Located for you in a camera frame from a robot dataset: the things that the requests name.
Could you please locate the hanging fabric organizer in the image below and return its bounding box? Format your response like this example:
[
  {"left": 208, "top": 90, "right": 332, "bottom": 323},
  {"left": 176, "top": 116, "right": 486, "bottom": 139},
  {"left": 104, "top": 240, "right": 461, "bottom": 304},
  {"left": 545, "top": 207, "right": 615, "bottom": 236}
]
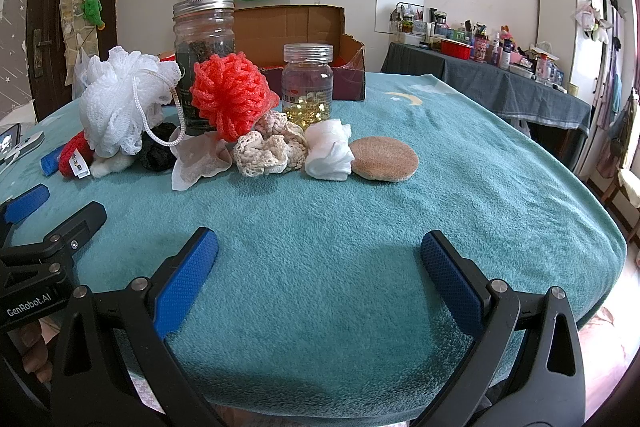
[{"left": 58, "top": 0, "right": 100, "bottom": 87}]

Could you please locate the red mesh bath pouf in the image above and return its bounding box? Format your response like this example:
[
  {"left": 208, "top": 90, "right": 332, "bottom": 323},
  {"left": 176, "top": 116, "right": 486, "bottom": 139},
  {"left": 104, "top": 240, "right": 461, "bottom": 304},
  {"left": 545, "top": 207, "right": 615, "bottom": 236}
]
[{"left": 190, "top": 53, "right": 280, "bottom": 143}]

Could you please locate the small jar of gold capsules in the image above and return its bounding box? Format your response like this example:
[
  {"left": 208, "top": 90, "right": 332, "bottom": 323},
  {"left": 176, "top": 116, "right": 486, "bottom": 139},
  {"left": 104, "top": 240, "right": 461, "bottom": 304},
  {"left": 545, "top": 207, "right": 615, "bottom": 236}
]
[{"left": 281, "top": 42, "right": 334, "bottom": 129}]

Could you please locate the cardboard box with red liner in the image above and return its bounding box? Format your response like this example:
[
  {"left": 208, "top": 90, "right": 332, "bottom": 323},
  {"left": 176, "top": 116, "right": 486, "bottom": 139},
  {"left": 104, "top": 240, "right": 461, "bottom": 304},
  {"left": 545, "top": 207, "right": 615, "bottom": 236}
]
[{"left": 233, "top": 5, "right": 366, "bottom": 101}]

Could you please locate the red basin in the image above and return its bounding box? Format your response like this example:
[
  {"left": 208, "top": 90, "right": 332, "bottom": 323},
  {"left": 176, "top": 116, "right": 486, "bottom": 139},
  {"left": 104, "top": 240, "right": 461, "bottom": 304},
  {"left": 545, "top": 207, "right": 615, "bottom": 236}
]
[{"left": 440, "top": 39, "right": 473, "bottom": 60}]

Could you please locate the round tan powder puff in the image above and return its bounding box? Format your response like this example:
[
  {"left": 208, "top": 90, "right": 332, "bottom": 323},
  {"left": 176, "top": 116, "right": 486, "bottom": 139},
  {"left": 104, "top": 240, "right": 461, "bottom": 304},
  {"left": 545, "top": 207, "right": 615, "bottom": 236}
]
[{"left": 349, "top": 136, "right": 419, "bottom": 182}]

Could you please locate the person's left hand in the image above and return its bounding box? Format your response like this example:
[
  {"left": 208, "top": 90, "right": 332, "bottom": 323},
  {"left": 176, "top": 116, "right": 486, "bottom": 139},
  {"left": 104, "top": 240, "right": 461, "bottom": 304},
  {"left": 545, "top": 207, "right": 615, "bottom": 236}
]
[{"left": 12, "top": 321, "right": 53, "bottom": 384}]

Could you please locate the green plush toy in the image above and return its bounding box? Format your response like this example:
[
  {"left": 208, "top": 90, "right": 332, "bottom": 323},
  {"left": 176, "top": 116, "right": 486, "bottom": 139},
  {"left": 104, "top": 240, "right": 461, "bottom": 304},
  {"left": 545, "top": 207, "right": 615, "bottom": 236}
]
[{"left": 81, "top": 0, "right": 105, "bottom": 30}]

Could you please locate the black fuzzy scrunchie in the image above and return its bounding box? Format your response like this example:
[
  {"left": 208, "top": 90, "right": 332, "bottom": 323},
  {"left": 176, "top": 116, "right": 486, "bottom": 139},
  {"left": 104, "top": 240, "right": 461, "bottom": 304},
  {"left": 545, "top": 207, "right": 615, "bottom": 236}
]
[{"left": 137, "top": 121, "right": 177, "bottom": 172}]

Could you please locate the sheer white organza scrunchie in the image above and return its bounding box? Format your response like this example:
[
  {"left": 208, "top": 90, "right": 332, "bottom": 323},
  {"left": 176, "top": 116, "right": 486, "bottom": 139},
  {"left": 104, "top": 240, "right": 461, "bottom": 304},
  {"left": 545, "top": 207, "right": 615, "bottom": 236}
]
[{"left": 170, "top": 131, "right": 233, "bottom": 192}]

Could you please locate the white mesh bath pouf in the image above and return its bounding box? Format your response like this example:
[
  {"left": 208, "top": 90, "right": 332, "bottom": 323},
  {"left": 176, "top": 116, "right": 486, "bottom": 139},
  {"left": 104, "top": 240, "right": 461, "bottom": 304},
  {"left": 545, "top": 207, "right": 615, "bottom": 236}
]
[{"left": 78, "top": 46, "right": 181, "bottom": 158}]

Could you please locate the white cloth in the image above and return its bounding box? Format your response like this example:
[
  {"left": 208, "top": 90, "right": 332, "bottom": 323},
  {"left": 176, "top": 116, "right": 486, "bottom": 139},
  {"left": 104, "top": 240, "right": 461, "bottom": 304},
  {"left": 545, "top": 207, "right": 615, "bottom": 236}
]
[{"left": 304, "top": 119, "right": 355, "bottom": 181}]

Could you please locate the tall jar of tea leaves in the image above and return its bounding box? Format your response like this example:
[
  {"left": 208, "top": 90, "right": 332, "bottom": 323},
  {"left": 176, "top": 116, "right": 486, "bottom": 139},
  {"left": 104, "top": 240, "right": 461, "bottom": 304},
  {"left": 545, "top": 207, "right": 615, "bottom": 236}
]
[{"left": 172, "top": 0, "right": 235, "bottom": 135}]

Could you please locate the white power bank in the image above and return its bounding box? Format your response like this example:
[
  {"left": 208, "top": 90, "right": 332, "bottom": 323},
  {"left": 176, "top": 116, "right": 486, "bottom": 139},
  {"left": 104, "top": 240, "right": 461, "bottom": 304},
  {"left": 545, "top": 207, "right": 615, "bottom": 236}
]
[{"left": 1, "top": 131, "right": 44, "bottom": 165}]

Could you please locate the smartphone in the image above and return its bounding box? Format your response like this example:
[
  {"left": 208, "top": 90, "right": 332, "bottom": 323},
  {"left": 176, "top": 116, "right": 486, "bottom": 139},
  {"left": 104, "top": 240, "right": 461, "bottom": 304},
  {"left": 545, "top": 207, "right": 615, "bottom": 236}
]
[{"left": 0, "top": 122, "right": 22, "bottom": 160}]

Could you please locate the cream lace scrunchie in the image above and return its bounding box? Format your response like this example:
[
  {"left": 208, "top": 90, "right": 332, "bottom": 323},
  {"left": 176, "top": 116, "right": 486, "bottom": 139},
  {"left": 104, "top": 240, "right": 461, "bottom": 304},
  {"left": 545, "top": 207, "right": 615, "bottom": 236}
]
[{"left": 233, "top": 110, "right": 308, "bottom": 178}]

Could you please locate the teal fleece table blanket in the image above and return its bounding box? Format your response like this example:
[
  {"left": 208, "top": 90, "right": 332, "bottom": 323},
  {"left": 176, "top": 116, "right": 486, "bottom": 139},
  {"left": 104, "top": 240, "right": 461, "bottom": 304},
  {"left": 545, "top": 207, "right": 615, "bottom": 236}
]
[{"left": 1, "top": 74, "right": 627, "bottom": 426}]

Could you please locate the side table with grey cloth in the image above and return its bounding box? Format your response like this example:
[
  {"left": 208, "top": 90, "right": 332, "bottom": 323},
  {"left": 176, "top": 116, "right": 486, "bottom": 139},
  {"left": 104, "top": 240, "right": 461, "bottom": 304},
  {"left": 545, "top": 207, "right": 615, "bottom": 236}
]
[{"left": 380, "top": 41, "right": 592, "bottom": 168}]

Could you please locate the white fluffy star scrunchie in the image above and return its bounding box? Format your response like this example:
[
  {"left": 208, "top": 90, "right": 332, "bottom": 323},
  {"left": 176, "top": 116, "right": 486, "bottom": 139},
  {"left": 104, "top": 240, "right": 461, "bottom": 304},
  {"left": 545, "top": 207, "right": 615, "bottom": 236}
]
[{"left": 90, "top": 152, "right": 134, "bottom": 179}]

